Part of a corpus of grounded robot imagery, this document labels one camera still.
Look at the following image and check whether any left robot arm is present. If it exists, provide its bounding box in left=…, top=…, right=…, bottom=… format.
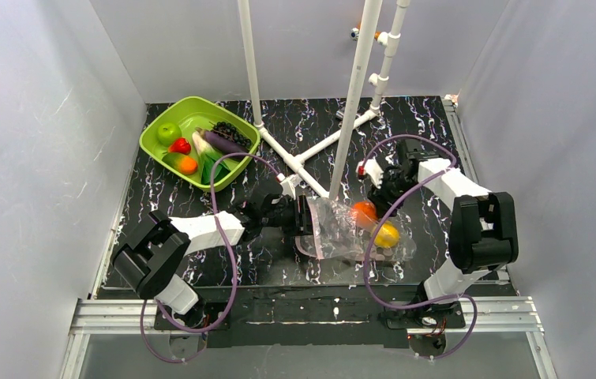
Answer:
left=111, top=193, right=313, bottom=315

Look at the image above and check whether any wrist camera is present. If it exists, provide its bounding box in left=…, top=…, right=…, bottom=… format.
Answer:
left=276, top=174, right=302, bottom=200
left=357, top=159, right=384, bottom=189

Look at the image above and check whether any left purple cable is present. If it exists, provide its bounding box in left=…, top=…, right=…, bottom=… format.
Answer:
left=139, top=152, right=286, bottom=364

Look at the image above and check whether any fake dark grapes bunch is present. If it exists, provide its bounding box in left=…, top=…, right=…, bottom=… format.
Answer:
left=212, top=121, right=252, bottom=150

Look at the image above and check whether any fake orange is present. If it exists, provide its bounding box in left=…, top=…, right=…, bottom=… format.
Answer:
left=350, top=201, right=378, bottom=231

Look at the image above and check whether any white PVC pipe frame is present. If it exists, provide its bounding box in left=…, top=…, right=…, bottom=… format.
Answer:
left=238, top=1, right=410, bottom=200

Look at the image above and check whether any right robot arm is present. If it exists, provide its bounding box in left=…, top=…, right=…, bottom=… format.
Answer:
left=357, top=134, right=519, bottom=310

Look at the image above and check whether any clear zip top bag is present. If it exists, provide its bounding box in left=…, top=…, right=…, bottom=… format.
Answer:
left=295, top=197, right=417, bottom=261

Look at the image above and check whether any green plastic tray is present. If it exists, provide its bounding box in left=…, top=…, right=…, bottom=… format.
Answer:
left=140, top=96, right=261, bottom=191

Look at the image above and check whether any fake bok choy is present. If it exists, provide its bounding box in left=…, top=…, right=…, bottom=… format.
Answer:
left=192, top=130, right=231, bottom=186

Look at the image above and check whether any purple cable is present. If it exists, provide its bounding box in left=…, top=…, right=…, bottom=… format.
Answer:
left=139, top=152, right=286, bottom=364
left=360, top=134, right=479, bottom=360

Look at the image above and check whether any fake purple eggplant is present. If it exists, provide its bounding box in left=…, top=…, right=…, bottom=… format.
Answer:
left=196, top=128, right=247, bottom=154

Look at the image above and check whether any fake red tomato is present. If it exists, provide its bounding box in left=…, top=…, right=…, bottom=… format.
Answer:
left=167, top=137, right=192, bottom=155

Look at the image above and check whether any fake yellow pear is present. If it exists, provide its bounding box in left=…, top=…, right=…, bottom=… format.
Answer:
left=373, top=221, right=400, bottom=249

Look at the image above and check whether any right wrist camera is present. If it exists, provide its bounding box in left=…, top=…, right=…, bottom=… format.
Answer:
left=357, top=159, right=384, bottom=189

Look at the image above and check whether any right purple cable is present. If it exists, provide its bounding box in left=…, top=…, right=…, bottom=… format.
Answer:
left=360, top=134, right=479, bottom=360

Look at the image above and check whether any fake green apple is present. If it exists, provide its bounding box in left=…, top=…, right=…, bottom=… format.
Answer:
left=156, top=122, right=182, bottom=148

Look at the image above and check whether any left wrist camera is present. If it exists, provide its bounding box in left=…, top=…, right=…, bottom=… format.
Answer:
left=276, top=174, right=302, bottom=200

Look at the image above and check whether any fake mango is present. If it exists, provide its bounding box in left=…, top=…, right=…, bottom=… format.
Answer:
left=162, top=152, right=198, bottom=175

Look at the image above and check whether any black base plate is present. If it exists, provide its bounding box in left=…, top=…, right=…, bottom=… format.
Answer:
left=153, top=282, right=487, bottom=350

